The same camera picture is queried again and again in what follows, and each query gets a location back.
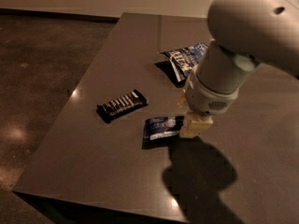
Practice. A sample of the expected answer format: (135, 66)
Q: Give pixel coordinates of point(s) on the black rxbar chocolate wrapper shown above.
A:
(121, 106)

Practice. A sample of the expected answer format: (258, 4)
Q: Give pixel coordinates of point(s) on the blue chip bag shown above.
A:
(184, 59)

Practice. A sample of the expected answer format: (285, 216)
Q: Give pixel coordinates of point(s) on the blue rxbar blueberry wrapper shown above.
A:
(162, 127)

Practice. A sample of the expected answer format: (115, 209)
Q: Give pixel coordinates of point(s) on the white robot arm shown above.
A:
(245, 35)

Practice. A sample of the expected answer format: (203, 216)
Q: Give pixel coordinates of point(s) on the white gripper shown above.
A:
(204, 98)

